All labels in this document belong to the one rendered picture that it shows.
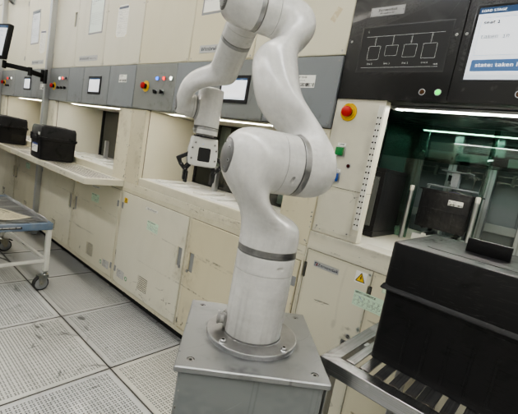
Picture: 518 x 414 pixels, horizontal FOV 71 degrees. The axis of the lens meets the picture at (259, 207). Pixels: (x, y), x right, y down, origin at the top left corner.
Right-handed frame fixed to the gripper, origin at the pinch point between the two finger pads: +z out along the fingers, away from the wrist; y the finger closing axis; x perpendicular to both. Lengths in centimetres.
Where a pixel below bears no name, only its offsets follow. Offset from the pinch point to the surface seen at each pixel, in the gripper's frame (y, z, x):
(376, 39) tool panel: 54, -60, -12
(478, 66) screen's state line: 68, -50, -43
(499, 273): 30, 0, -87
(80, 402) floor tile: -28, 101, 25
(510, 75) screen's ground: 72, -47, -51
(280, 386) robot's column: 1, 27, -74
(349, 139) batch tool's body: 53, -24, -9
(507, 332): 31, 9, -90
